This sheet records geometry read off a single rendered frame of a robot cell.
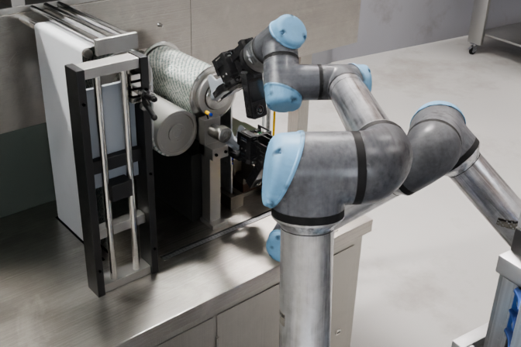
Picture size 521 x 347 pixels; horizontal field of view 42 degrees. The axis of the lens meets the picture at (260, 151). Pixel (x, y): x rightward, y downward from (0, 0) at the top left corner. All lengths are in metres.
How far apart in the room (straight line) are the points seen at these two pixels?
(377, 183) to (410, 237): 2.50
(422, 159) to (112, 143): 0.65
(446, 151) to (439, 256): 2.04
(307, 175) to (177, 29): 1.09
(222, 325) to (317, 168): 0.78
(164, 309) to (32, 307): 0.29
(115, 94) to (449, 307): 2.05
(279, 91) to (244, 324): 0.66
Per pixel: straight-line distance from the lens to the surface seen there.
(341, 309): 2.05
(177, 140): 1.70
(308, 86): 1.39
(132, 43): 1.52
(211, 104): 1.71
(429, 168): 1.39
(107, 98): 1.44
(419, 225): 3.63
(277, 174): 1.00
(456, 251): 3.49
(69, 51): 1.55
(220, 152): 1.71
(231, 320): 1.71
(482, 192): 1.55
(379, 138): 1.05
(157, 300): 1.58
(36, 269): 1.73
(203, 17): 2.06
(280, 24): 1.41
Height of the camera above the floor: 1.89
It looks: 26 degrees down
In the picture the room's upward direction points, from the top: 2 degrees clockwise
